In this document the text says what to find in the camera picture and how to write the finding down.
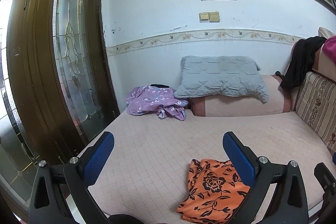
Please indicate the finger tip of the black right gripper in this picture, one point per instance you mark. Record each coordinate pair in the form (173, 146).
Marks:
(327, 182)

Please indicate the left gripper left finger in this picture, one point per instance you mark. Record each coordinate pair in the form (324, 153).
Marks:
(94, 158)

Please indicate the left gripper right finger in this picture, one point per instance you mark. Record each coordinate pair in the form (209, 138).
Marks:
(242, 157)

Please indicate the orange black floral shirt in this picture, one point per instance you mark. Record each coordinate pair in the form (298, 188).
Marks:
(215, 192)

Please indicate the pink bolster cushion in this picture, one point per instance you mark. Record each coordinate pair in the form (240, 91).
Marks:
(280, 101)

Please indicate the striped floral back cushion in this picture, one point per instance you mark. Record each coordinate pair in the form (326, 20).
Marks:
(315, 105)

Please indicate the wooden stained-glass door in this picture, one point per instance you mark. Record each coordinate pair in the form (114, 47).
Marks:
(59, 75)

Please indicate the purple floral garment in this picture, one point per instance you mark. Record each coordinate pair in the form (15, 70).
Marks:
(150, 99)

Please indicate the grey quilted pillow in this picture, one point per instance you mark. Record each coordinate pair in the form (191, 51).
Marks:
(231, 76)

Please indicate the black hanging garment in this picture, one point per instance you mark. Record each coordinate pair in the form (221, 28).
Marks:
(302, 61)

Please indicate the magenta cloth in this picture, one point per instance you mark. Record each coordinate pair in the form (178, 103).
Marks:
(329, 48)

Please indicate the beige wall switches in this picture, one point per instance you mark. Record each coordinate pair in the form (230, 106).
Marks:
(212, 17)

